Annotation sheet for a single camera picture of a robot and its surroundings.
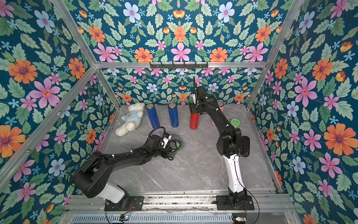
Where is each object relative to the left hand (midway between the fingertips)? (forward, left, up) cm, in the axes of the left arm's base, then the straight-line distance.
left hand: (173, 147), depth 90 cm
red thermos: (+19, -16, +3) cm, 25 cm away
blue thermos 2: (+21, -1, +10) cm, 23 cm away
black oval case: (-6, -46, +1) cm, 46 cm away
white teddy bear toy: (+24, +30, +4) cm, 38 cm away
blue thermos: (+21, +14, +7) cm, 26 cm away
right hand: (+23, -19, +14) cm, 33 cm away
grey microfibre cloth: (0, -3, +4) cm, 5 cm away
